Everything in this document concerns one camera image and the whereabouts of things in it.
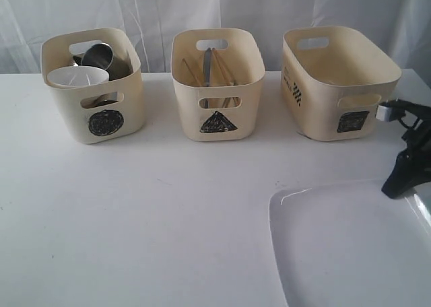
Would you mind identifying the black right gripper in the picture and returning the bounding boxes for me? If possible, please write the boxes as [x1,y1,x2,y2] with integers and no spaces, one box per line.
[381,104,430,199]

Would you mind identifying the white square plate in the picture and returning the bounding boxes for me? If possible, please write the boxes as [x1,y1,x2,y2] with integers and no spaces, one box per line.
[269,180,430,306]

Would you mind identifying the wooden chopstick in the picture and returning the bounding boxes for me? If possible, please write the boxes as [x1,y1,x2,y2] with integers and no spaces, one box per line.
[211,48,236,86]
[182,58,203,87]

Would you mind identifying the steel table knife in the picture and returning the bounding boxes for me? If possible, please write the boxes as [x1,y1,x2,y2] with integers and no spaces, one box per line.
[203,48,212,88]

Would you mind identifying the steel mug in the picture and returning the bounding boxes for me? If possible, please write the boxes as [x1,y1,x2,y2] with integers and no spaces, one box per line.
[88,92,119,108]
[69,42,133,81]

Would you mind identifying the small white bowl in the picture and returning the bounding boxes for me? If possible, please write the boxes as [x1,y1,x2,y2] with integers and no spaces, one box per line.
[47,66,109,88]

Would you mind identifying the steel fork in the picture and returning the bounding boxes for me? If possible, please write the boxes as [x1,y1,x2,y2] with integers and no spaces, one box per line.
[222,96,241,108]

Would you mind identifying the cream bin with square mark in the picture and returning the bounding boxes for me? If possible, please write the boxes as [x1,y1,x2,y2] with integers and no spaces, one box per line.
[281,26,402,141]

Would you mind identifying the cream bin with triangle mark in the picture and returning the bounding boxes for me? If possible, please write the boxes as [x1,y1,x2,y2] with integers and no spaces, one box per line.
[171,28,265,141]

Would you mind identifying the cream bin with circle mark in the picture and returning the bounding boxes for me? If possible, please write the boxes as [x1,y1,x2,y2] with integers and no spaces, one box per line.
[40,28,145,144]

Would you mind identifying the white backdrop curtain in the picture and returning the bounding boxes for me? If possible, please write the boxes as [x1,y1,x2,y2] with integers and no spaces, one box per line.
[1,0,430,81]

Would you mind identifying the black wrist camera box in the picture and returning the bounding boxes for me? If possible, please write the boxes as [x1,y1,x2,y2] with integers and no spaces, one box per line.
[375,99,421,122]

